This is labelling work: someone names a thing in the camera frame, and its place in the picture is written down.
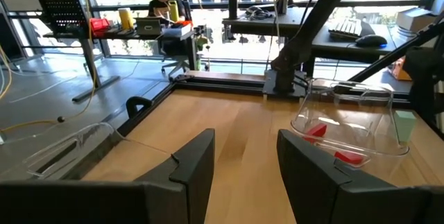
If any grey box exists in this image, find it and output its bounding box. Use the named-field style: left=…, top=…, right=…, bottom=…
left=135, top=17, right=163, bottom=37

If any white floor cable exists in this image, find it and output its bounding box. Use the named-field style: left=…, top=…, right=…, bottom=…
left=8, top=74, right=83, bottom=104

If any clear plastic bin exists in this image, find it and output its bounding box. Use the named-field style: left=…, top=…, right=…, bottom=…
left=290, top=77, right=411, bottom=169
left=22, top=122, right=171, bottom=180

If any yellow cable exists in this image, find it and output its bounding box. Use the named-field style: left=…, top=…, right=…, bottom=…
left=0, top=43, right=13, bottom=101
left=0, top=0, right=98, bottom=135

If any black pegboard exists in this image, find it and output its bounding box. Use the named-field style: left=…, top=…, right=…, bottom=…
left=37, top=0, right=87, bottom=34

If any red rectangular block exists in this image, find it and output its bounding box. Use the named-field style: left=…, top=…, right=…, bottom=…
left=333, top=150, right=365, bottom=166

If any yellow bottle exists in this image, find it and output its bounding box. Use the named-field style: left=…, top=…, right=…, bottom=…
left=167, top=0, right=180, bottom=23

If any black office chair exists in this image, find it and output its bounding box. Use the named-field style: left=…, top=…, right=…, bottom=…
left=160, top=0, right=211, bottom=81

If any black computer mouse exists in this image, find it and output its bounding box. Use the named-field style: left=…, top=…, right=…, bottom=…
left=354, top=34, right=389, bottom=49

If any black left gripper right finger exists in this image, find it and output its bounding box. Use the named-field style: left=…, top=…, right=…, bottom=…
left=276, top=129, right=444, bottom=224

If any white box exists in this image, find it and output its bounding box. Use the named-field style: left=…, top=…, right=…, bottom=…
left=395, top=7, right=438, bottom=37

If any black table clamp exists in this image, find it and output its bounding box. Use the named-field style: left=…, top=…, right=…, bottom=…
left=125, top=96, right=153, bottom=120

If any green block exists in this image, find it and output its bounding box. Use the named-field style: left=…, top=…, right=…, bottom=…
left=393, top=110, right=417, bottom=144

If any pile of cables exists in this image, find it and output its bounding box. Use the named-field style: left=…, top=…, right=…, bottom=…
left=244, top=5, right=275, bottom=21

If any yellow cup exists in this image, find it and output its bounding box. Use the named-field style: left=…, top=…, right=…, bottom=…
left=117, top=7, right=135, bottom=31

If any computer keyboard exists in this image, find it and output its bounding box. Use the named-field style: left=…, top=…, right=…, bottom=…
left=327, top=17, right=364, bottom=41

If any black desk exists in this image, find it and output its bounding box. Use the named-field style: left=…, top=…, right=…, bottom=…
left=26, top=0, right=198, bottom=103
left=221, top=7, right=444, bottom=95

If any white and red book stack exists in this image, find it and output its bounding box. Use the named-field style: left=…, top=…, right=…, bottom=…
left=161, top=21, right=194, bottom=38

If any red box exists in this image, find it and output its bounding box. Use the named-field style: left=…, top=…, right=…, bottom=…
left=89, top=17, right=111, bottom=37

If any black diagonal frame strut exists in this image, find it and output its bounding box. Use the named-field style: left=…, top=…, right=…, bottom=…
left=348, top=19, right=444, bottom=83

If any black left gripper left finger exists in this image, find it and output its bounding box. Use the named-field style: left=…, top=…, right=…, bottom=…
left=0, top=128, right=216, bottom=224

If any red wedge block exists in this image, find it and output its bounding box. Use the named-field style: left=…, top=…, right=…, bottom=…
left=304, top=123, right=328, bottom=144

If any black table edge frame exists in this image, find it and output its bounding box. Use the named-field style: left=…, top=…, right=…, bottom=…
left=62, top=73, right=444, bottom=180

